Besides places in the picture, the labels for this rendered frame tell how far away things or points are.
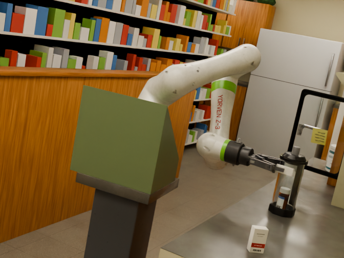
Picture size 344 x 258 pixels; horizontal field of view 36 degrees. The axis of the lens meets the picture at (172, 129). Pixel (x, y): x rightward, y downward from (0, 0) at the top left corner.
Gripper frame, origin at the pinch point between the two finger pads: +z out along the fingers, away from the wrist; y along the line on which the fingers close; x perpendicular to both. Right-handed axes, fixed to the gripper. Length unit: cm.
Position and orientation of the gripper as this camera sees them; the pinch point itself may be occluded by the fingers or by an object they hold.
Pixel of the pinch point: (290, 169)
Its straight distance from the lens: 209.8
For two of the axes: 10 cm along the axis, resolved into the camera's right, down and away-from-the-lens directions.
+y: 4.5, -0.8, 8.9
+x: -1.9, 9.7, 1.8
